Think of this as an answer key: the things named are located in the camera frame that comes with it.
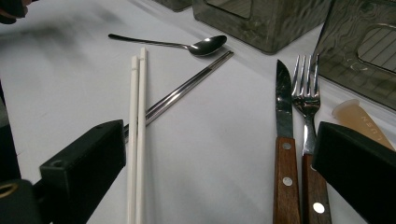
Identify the silver utensil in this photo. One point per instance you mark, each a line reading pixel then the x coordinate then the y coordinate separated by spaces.
pixel 141 140

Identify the metal chopstick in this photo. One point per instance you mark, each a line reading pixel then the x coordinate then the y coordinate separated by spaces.
pixel 176 100
pixel 172 94

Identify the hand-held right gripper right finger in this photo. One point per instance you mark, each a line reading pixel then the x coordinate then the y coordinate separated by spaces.
pixel 358 168

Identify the white chopstick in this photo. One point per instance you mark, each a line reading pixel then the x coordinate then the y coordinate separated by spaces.
pixel 133 140

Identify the translucent beige spoon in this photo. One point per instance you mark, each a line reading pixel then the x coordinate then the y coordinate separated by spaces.
pixel 355 116

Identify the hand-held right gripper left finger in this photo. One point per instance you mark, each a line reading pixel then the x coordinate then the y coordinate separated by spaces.
pixel 84 168

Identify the white table cover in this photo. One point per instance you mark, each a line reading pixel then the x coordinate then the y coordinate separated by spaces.
pixel 218 140

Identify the metal spoon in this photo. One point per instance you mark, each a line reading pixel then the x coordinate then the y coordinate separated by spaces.
pixel 208 45

